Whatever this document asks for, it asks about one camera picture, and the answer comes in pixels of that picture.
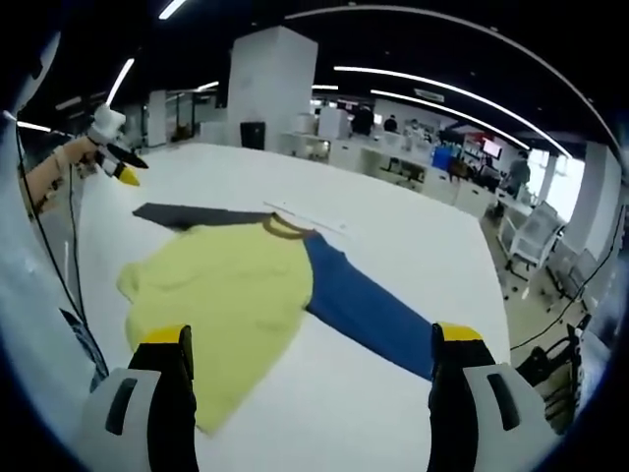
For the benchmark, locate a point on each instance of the red white monitor screen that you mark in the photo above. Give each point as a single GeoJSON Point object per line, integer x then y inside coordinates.
{"type": "Point", "coordinates": [492, 148]}

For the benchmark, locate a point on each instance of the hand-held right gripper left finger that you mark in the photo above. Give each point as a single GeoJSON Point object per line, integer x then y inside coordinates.
{"type": "Point", "coordinates": [167, 393]}

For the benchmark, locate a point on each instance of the black equipment stand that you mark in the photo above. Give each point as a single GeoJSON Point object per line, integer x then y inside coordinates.
{"type": "Point", "coordinates": [540, 364]}

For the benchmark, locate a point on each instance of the yellow blue grey garment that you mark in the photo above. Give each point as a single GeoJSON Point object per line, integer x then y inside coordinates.
{"type": "Point", "coordinates": [221, 275]}

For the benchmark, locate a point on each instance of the blue storage bin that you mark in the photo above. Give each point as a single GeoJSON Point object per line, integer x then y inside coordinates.
{"type": "Point", "coordinates": [442, 158]}

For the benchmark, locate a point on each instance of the white office chair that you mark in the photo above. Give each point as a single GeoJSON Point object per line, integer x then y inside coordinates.
{"type": "Point", "coordinates": [535, 236]}

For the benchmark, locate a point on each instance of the person's left hand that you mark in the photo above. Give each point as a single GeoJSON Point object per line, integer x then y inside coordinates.
{"type": "Point", "coordinates": [86, 151]}

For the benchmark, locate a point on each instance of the grey office chair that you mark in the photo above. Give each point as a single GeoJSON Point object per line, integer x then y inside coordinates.
{"type": "Point", "coordinates": [572, 275]}

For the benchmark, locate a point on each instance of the black bin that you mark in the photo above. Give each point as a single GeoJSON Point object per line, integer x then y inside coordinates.
{"type": "Point", "coordinates": [252, 135]}

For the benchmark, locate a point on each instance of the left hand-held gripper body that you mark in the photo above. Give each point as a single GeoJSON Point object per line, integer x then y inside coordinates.
{"type": "Point", "coordinates": [108, 123]}

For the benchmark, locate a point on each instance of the row of white cabinets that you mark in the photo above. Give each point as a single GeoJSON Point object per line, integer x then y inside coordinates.
{"type": "Point", "coordinates": [442, 184]}

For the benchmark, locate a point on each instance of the long ceiling light strip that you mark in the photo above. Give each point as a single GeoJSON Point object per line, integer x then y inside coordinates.
{"type": "Point", "coordinates": [408, 74]}
{"type": "Point", "coordinates": [442, 106]}

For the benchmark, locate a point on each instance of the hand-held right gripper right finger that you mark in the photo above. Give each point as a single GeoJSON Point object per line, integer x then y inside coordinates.
{"type": "Point", "coordinates": [457, 393]}

